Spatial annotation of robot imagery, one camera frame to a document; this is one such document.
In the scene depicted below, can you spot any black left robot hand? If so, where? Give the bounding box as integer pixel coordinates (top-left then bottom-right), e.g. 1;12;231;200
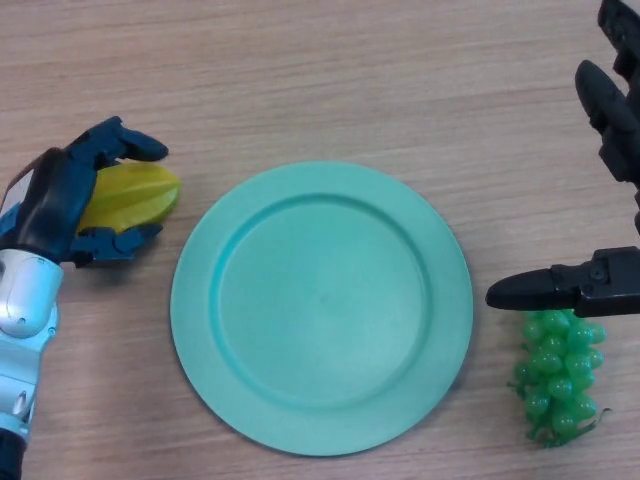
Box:
0;115;170;270

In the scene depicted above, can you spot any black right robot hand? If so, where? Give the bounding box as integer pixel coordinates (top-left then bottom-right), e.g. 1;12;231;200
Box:
485;0;640;319

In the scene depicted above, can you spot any yellow starfruit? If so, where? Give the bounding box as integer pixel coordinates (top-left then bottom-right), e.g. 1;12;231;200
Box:
77;160;183;236

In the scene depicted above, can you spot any green round plate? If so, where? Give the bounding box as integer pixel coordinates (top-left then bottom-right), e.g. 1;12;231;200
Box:
169;160;474;457

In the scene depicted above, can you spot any green grape bunch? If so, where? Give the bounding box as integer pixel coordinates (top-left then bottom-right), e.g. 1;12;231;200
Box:
507;309;614;450

